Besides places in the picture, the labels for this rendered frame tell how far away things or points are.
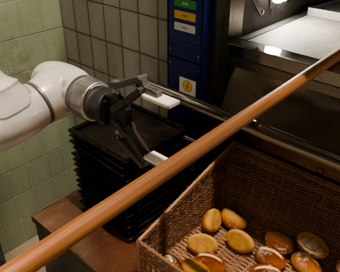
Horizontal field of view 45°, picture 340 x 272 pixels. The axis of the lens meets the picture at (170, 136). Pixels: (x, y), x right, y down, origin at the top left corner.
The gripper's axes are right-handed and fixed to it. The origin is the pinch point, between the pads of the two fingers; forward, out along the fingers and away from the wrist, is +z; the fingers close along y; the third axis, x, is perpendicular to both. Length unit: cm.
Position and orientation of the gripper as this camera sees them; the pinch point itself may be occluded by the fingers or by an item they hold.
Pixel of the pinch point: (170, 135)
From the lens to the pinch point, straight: 75.7
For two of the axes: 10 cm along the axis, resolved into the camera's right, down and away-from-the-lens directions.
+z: 7.4, 3.5, -5.7
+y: 0.0, 8.5, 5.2
